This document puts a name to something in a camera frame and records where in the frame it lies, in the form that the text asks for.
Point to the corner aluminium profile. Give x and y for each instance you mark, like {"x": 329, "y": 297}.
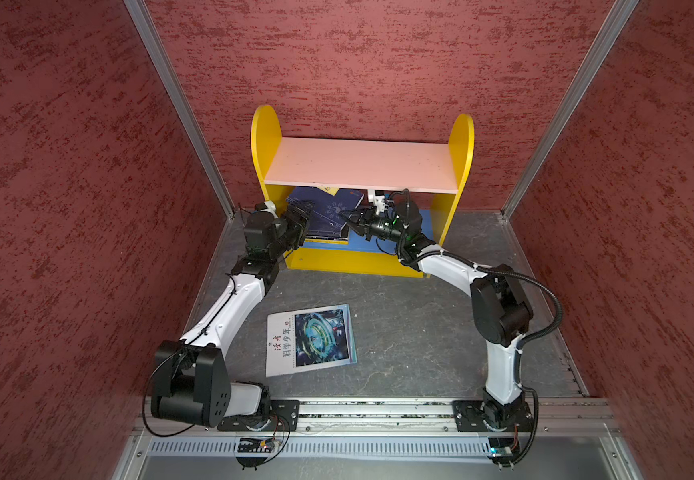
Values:
{"x": 156, "y": 50}
{"x": 611, "y": 28}

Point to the circuit board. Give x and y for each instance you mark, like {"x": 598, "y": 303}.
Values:
{"x": 502, "y": 449}
{"x": 265, "y": 446}

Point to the slotted cable duct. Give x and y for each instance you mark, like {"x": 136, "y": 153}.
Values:
{"x": 383, "y": 448}

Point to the navy book set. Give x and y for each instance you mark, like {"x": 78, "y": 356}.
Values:
{"x": 326, "y": 232}

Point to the yellow pink blue bookshelf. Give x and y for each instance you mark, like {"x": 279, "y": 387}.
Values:
{"x": 438, "y": 169}

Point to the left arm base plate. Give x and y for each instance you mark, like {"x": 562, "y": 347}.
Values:
{"x": 276, "y": 415}

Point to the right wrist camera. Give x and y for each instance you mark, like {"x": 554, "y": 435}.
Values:
{"x": 392, "y": 204}

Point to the white science magazine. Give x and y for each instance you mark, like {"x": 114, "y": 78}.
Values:
{"x": 309, "y": 340}

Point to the right circuit board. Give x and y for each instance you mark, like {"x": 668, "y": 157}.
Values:
{"x": 502, "y": 449}

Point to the left circuit board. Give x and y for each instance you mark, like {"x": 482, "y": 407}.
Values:
{"x": 265, "y": 446}

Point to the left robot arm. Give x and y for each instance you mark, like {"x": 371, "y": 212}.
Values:
{"x": 190, "y": 383}

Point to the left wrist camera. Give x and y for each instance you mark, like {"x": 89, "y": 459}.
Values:
{"x": 265, "y": 213}

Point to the navy book yellow label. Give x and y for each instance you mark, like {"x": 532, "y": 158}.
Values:
{"x": 326, "y": 207}

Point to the right corner aluminium profile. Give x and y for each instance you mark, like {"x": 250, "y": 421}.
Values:
{"x": 611, "y": 28}

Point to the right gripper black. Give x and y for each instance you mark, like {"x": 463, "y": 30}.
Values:
{"x": 367, "y": 224}

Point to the left corner aluminium profile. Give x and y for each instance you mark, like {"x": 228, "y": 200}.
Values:
{"x": 156, "y": 50}

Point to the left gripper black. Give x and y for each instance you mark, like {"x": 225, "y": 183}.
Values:
{"x": 299, "y": 225}

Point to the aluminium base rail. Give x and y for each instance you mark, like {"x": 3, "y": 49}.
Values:
{"x": 437, "y": 417}

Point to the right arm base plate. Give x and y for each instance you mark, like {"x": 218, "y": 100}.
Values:
{"x": 492, "y": 417}

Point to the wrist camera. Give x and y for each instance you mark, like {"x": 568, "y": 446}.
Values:
{"x": 265, "y": 213}
{"x": 392, "y": 204}

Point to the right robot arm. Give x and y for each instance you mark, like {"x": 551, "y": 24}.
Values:
{"x": 501, "y": 310}

